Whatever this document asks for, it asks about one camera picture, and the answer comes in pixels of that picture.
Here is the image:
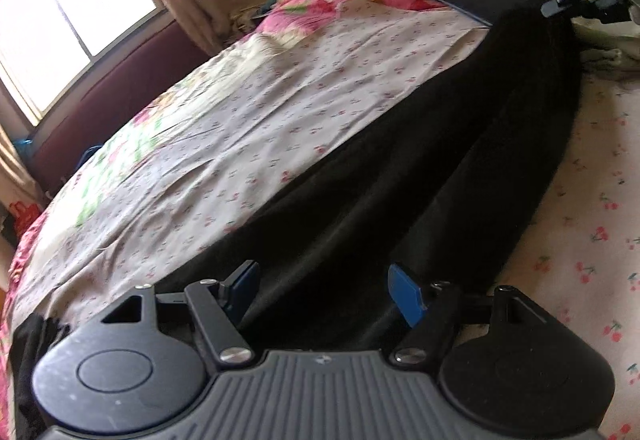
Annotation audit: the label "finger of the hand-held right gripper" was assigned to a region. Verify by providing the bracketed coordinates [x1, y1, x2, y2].
[541, 0, 632, 23]

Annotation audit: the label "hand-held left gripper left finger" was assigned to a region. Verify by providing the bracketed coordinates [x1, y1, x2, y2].
[100, 260, 262, 366]

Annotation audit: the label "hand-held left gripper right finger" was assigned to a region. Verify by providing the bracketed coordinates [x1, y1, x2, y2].
[387, 262, 551, 366]

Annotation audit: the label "black pants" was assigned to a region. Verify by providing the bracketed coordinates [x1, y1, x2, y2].
[152, 0, 586, 356]

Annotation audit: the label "pale green cloth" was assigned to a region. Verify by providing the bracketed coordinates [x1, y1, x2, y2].
[570, 17, 640, 81]

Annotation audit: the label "cherry print bed sheet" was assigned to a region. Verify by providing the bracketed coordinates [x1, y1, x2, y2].
[0, 4, 640, 440]

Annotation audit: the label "red shopping bag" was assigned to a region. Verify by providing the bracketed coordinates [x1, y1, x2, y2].
[6, 199, 49, 233]

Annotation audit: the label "blue plastic bag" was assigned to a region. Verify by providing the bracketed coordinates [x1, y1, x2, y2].
[12, 135, 37, 161]

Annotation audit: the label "pile of pale clothes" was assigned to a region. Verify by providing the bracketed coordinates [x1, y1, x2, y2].
[230, 0, 287, 28]

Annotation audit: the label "window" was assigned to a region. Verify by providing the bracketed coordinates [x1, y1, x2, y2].
[0, 0, 169, 127]

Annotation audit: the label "blue strap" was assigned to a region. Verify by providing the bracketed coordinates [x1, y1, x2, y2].
[77, 146, 102, 169]

